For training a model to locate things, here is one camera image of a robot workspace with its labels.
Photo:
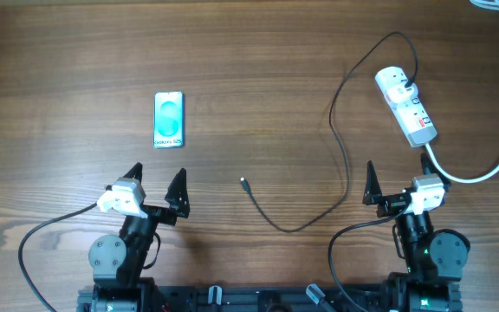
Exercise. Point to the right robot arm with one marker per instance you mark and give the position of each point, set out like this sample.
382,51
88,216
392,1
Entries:
434,258

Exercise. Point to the white USB charger plug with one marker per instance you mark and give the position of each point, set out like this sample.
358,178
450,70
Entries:
400,93

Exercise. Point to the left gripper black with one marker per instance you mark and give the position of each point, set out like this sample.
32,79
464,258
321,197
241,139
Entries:
178,204

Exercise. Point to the blue-screen Galaxy smartphone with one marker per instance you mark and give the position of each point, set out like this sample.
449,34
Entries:
169,119

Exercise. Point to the white power strip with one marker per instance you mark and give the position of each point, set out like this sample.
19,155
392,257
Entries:
411,116

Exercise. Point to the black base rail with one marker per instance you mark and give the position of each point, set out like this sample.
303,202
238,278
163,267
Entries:
371,297

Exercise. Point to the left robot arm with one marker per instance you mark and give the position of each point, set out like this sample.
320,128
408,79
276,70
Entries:
118,260

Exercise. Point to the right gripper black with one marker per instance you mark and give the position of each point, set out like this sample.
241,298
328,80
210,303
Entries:
390,204

